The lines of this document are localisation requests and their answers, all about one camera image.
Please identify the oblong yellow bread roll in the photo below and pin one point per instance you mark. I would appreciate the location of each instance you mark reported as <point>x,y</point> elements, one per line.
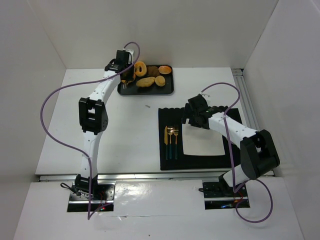
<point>145,82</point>

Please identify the gold fork teal handle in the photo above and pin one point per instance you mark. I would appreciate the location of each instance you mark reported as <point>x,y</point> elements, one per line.
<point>176,133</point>

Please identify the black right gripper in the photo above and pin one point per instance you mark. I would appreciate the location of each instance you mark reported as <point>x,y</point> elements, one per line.
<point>186,114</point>

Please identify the gold spoon teal handle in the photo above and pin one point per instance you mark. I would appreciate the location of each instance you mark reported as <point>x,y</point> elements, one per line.
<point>170,132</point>

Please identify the gold knife teal handle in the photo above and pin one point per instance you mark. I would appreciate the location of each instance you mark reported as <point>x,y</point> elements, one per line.
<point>166,142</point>

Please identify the aluminium rail right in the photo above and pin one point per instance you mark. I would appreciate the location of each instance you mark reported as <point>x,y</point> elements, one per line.
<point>246,103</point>

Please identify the aluminium rail front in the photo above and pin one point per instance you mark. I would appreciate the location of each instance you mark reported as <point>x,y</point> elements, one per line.
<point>138,176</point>

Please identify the dark brown bread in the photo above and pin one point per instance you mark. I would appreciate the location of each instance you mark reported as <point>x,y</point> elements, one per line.
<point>153,71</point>

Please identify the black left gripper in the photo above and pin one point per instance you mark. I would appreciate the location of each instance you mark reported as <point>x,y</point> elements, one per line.
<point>127,75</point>

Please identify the stainless steel tongs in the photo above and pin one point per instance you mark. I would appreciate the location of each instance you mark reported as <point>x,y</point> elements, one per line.
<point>125,85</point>

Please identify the black placemat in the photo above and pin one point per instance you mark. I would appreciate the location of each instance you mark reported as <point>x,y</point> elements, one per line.
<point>171,117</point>

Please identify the black serving tray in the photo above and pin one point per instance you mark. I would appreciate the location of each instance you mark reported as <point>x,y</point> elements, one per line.
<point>133,90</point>

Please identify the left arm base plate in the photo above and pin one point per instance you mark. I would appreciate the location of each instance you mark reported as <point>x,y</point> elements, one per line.
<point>104,195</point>

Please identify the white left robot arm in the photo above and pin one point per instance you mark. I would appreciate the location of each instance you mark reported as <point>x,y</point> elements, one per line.
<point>93,119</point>

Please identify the small yellow muffin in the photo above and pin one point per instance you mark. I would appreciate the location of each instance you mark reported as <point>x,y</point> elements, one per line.
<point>160,81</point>

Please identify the white square plate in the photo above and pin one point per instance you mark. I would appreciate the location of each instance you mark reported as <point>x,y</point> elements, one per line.
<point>201,142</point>

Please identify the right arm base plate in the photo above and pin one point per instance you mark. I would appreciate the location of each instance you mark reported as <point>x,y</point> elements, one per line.
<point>215,191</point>

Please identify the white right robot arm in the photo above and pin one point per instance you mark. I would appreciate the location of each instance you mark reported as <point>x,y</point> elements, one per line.
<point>258,154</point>

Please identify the aluminium rail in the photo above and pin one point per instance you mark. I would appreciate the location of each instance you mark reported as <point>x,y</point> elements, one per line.
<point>138,176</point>
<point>246,103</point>

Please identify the orange topped round bun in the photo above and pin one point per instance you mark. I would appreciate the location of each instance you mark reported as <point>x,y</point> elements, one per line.
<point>164,69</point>

